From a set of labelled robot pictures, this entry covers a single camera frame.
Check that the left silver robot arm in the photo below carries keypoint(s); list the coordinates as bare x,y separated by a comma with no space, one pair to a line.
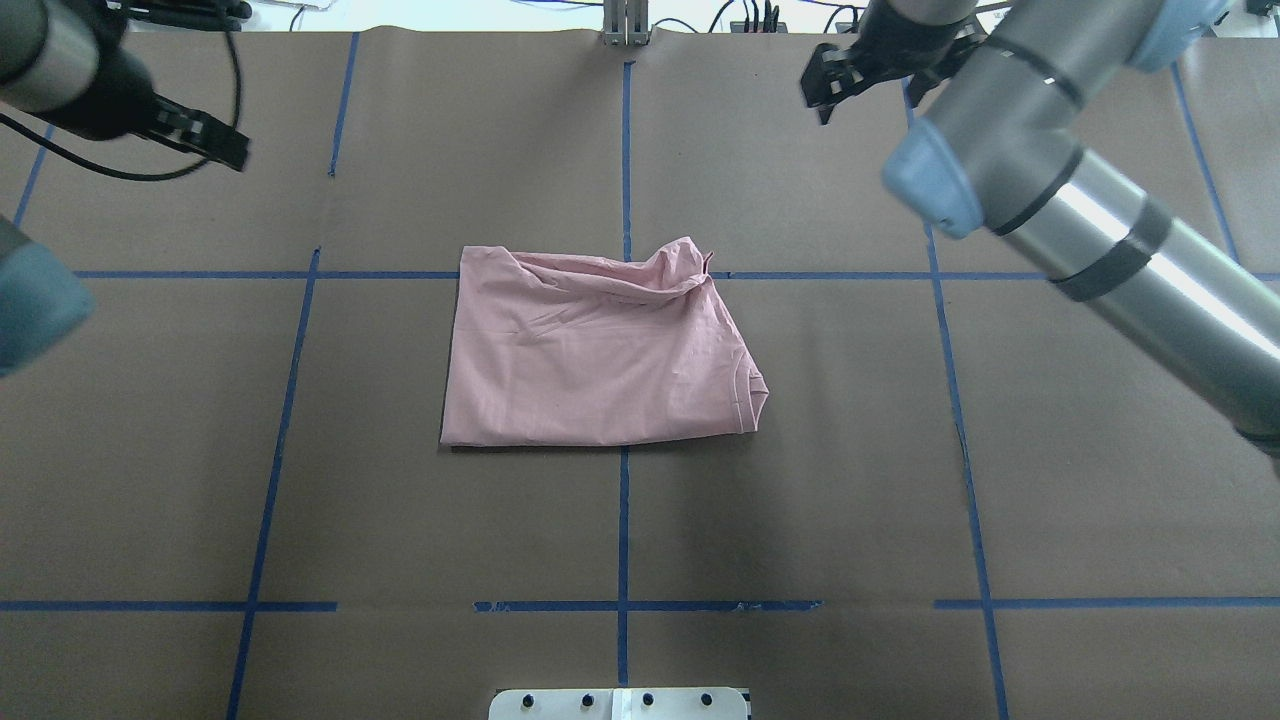
65,62

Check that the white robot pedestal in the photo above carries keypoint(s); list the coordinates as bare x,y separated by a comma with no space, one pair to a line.
709,702

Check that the pink printed t-shirt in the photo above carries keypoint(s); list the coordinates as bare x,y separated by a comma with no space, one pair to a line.
563,350

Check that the aluminium frame post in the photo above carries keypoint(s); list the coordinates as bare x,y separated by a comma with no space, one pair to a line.
626,23

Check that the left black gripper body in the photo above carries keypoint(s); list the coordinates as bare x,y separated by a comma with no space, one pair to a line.
112,96

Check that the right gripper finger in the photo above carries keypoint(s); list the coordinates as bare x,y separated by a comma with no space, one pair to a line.
824,106

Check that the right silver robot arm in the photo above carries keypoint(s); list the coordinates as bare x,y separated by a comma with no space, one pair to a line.
995,151

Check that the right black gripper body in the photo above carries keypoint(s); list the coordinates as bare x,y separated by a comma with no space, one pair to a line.
912,38

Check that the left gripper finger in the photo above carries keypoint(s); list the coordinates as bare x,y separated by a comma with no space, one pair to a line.
227,146

